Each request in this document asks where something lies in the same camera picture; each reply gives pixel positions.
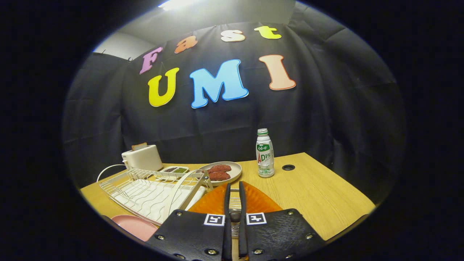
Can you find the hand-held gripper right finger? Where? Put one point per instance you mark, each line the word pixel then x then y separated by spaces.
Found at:
pixel 242 235

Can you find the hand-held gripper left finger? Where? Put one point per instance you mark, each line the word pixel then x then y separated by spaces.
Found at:
pixel 227 235

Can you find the pink plate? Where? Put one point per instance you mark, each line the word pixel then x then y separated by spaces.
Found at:
pixel 134 226

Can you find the beige round plate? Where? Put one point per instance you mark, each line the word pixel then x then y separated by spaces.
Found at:
pixel 236 170

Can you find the red meat slice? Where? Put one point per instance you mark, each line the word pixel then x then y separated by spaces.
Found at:
pixel 219 175
pixel 219 168

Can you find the white green drink bottle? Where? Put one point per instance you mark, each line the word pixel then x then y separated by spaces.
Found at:
pixel 265 156

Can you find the white compartment tray with beans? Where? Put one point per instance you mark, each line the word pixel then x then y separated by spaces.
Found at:
pixel 174 169

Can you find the white drip tray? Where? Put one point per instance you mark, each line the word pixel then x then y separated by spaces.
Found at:
pixel 145 199

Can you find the white toaster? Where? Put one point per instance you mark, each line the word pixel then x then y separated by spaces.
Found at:
pixel 143 158

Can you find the toast slice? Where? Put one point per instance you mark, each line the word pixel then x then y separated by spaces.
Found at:
pixel 139 146

